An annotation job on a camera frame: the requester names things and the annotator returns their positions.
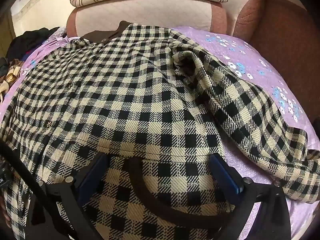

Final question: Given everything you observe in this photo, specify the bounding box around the brown and cream patterned scarf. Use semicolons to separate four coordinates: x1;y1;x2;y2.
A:
0;59;26;102

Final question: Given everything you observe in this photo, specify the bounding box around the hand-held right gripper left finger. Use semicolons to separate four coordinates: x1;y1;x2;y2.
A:
25;152;109;240

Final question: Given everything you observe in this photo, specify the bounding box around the black and cream checked coat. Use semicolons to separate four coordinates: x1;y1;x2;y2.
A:
0;21;320;240

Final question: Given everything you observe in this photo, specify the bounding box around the pile of dark clothes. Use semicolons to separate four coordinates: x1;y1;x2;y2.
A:
6;27;60;61

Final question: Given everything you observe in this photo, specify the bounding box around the pink quilted sofa cushion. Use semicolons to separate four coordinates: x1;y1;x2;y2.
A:
66;0;228;38

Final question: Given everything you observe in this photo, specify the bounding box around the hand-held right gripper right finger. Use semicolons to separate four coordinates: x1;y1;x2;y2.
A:
208;152;293;240

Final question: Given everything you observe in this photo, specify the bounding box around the purple floral bed sheet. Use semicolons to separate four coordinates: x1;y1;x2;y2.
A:
0;25;320;240

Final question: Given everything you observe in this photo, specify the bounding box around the black cable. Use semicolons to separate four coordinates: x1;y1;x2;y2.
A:
0;139;93;240

